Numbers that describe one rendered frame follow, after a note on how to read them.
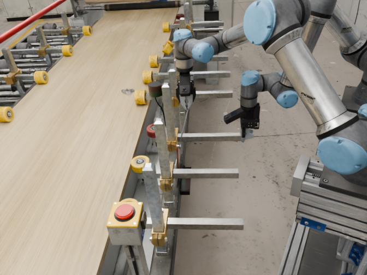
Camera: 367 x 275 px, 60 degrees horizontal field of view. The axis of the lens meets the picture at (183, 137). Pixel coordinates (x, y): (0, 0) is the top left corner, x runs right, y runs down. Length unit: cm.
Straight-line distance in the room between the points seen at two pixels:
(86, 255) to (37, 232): 22
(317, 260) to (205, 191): 95
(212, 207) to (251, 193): 32
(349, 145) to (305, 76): 21
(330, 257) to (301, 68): 126
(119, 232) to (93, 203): 52
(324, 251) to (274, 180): 80
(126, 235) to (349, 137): 60
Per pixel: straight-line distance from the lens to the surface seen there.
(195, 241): 217
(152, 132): 152
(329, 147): 92
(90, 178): 135
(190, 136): 154
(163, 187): 132
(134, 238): 74
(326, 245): 200
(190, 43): 128
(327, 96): 92
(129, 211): 72
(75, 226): 119
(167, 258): 127
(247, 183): 254
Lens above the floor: 176
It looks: 36 degrees down
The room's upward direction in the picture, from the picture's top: 5 degrees counter-clockwise
